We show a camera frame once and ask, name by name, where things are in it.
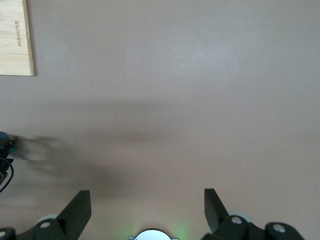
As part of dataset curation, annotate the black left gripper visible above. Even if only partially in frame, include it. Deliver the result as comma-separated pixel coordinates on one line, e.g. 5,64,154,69
0,143,13,186

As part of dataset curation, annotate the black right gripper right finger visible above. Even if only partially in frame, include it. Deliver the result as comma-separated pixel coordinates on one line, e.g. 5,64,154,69
202,188,306,240

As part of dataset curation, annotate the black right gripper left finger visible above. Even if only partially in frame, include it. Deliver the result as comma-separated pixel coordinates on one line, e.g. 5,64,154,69
0,189,92,240

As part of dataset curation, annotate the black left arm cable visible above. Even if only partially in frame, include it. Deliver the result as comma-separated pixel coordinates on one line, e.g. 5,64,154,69
0,158,15,193

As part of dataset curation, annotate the brown table cover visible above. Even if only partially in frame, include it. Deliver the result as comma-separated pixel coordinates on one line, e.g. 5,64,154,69
0,0,320,240

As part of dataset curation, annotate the bamboo cutting board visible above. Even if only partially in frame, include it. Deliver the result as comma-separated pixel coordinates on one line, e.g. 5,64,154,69
0,0,35,77

